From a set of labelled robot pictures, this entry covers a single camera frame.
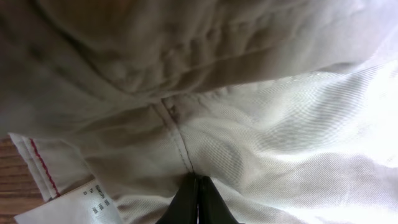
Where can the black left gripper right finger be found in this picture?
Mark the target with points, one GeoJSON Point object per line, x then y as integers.
{"type": "Point", "coordinates": [212, 208]}

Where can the beige khaki shorts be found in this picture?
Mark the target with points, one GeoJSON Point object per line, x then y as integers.
{"type": "Point", "coordinates": [289, 107]}

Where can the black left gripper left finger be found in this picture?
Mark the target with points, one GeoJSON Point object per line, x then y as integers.
{"type": "Point", "coordinates": [183, 208]}

